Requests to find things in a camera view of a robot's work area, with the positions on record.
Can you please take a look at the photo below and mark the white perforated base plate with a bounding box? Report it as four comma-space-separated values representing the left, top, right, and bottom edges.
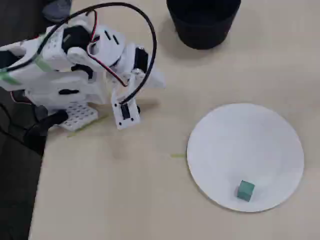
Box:
53, 102, 100, 132

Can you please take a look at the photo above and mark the black table clamp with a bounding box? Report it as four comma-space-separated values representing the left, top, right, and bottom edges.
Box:
23, 109, 70, 156

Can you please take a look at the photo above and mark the grey shoe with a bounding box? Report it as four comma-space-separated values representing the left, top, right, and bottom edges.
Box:
41, 0, 73, 22

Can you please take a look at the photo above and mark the white paper plate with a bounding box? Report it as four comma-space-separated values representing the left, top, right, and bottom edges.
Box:
186, 103, 305, 213

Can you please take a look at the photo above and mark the red white servo wire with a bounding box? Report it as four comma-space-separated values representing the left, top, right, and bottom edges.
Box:
86, 10, 129, 88

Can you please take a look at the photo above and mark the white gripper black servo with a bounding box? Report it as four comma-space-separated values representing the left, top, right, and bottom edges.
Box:
116, 42, 167, 90

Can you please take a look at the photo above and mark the thick black camera cable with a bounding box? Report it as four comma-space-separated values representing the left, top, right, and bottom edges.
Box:
3, 2, 158, 105

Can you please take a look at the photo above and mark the green cube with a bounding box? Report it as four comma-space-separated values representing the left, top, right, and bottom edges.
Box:
236, 179, 256, 202

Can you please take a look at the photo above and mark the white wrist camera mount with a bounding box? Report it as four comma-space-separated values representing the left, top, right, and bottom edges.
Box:
110, 72, 142, 131

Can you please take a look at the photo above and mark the black round bin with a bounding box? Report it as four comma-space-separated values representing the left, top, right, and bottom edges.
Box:
166, 0, 242, 50

